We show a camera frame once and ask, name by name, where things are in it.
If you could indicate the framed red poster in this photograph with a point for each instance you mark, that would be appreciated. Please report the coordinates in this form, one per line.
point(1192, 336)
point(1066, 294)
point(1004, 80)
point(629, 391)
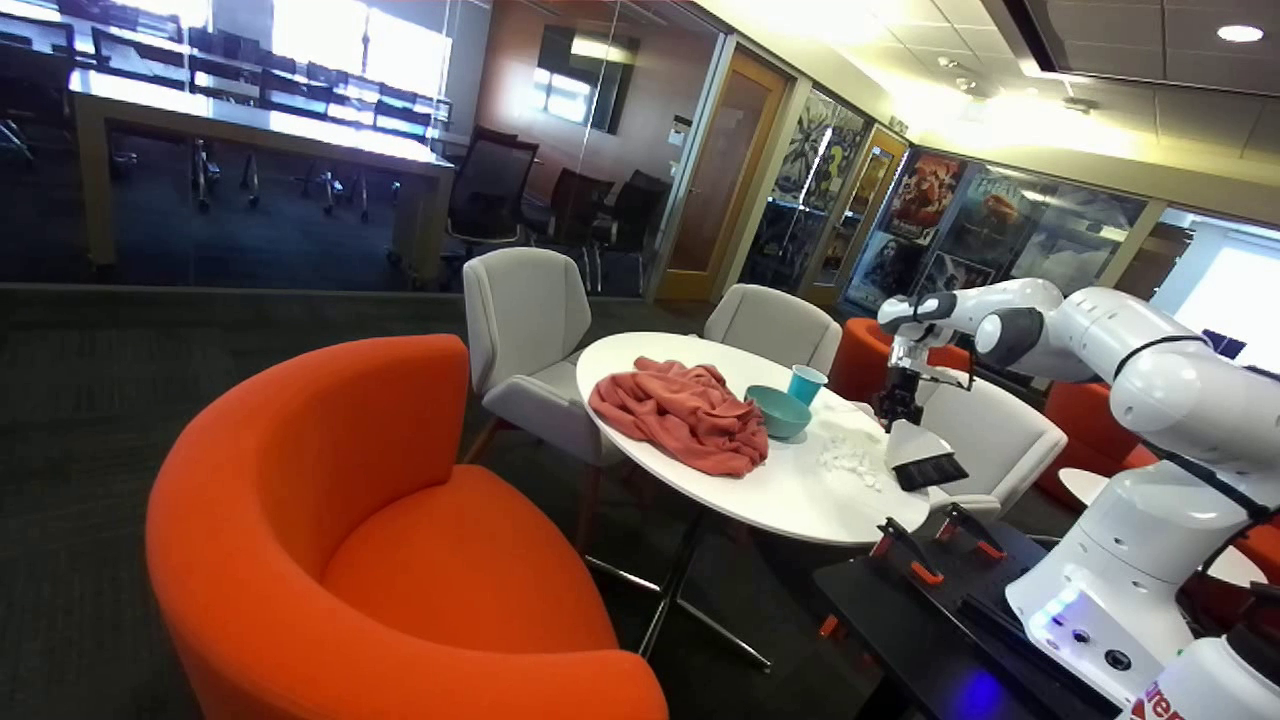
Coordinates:
point(926, 192)

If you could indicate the chrome table base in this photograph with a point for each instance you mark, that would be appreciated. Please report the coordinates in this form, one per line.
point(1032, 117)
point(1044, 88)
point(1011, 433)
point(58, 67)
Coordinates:
point(663, 606)

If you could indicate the black meeting chair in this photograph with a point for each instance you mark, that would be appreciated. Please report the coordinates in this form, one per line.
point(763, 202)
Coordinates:
point(495, 187)
point(638, 221)

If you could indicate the blue plastic cup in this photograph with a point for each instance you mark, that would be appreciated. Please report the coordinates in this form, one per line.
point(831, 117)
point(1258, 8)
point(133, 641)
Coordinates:
point(804, 384)

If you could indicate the red crumpled cloth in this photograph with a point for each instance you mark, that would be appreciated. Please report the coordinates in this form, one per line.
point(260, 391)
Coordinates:
point(683, 415)

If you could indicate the white brush with black bristles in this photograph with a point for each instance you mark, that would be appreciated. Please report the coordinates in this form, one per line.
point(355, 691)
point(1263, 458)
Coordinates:
point(930, 471)

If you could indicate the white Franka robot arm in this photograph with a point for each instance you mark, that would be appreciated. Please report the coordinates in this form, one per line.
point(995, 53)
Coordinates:
point(1173, 402)

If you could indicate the teal plastic bowl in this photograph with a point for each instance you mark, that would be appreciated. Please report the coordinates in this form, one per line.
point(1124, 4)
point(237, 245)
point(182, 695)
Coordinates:
point(778, 409)

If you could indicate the white jug with red print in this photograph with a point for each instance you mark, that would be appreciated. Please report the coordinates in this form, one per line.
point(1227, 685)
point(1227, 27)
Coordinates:
point(1203, 685)

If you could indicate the round ceiling light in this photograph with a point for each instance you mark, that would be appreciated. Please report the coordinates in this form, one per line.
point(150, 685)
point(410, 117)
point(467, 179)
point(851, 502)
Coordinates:
point(1243, 32)

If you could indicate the long wooden table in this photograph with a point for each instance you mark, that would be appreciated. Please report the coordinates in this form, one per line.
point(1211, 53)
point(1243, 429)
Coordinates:
point(264, 122)

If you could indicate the wood framed glass door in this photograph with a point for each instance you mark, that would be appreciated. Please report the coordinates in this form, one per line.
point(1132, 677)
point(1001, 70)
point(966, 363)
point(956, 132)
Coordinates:
point(722, 172)

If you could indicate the orange tub chair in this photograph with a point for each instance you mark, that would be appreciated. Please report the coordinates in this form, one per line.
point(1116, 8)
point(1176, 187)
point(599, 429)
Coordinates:
point(861, 354)
point(1087, 421)
point(375, 563)

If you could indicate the wall mounted screen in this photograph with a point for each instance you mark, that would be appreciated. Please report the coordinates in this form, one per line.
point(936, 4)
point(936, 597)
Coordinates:
point(587, 80)

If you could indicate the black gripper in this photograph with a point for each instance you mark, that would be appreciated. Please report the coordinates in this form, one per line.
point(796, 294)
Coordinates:
point(900, 384)

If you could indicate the white upholstered chair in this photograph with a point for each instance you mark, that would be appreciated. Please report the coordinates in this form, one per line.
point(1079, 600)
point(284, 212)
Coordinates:
point(1001, 443)
point(774, 326)
point(527, 323)

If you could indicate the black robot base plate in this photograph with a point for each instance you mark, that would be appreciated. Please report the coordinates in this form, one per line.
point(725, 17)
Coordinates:
point(906, 641)

